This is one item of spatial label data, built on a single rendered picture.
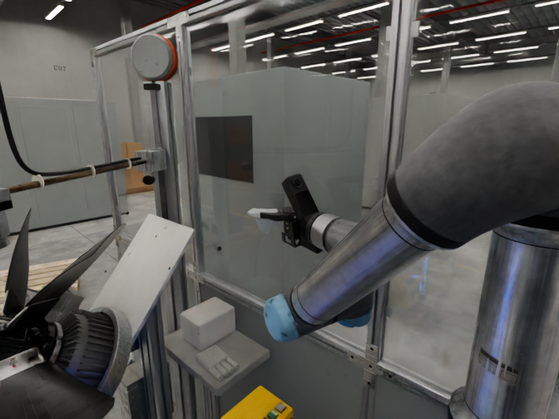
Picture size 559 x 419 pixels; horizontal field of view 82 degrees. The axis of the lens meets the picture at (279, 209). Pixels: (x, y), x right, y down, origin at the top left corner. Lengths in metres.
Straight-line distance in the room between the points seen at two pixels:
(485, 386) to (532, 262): 0.17
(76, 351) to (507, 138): 0.89
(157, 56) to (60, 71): 12.07
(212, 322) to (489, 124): 1.11
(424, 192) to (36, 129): 6.16
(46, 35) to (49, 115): 7.32
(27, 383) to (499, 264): 0.79
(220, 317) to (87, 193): 5.43
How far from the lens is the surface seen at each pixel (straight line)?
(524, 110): 0.31
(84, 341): 0.93
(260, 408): 0.80
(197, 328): 1.24
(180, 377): 1.74
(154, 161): 1.19
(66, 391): 0.77
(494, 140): 0.30
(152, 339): 1.11
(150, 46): 1.32
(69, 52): 13.52
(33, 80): 13.15
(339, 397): 1.21
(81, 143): 6.43
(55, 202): 6.43
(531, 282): 0.43
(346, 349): 1.08
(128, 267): 1.10
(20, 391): 0.81
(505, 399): 0.50
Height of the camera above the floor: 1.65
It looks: 15 degrees down
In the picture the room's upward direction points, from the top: straight up
